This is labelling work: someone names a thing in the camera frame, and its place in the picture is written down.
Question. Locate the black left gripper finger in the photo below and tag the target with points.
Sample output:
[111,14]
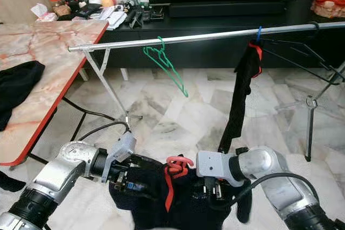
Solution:
[145,162]

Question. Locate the red hanger with pink hook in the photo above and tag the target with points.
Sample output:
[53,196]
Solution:
[177,164]

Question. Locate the black garment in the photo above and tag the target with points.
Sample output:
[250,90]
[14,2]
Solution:
[151,208]
[19,90]

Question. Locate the green plastic hanger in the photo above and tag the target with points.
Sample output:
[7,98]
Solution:
[162,48]

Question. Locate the red hanger with blue hook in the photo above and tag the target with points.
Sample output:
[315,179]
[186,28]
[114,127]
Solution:
[259,51]

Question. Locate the dark grey plastic hanger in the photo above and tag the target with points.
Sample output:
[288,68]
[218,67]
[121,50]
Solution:
[317,25]

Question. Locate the black shirt white print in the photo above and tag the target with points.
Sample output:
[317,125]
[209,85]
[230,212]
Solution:
[240,95]

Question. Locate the small black fabric piece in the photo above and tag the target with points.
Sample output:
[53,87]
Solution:
[11,181]

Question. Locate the black tv console cabinet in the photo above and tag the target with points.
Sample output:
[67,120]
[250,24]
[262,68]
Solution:
[210,55]

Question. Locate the silver metal clothes rack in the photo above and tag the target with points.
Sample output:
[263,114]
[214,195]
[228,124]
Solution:
[194,37]

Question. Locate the marble table with red edge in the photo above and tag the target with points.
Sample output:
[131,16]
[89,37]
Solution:
[54,47]

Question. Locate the black phone stand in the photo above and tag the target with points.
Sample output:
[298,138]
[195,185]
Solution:
[135,21]

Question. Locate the small black box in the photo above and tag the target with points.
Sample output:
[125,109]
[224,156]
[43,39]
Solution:
[154,15]

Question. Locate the black desk telephone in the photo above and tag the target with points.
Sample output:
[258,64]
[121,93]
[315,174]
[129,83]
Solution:
[88,11]

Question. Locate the yellow red toy ball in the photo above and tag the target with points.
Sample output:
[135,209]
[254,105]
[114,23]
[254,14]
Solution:
[109,0]

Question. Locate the black soundbar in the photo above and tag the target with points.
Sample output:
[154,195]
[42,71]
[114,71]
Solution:
[226,9]

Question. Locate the white tissue box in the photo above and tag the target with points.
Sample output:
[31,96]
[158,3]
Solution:
[44,14]

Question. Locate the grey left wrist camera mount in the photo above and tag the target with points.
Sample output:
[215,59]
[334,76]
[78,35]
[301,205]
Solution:
[122,146]

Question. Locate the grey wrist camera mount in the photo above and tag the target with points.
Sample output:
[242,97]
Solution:
[214,162]
[122,146]

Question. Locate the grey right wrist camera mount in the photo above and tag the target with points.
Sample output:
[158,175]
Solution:
[214,162]

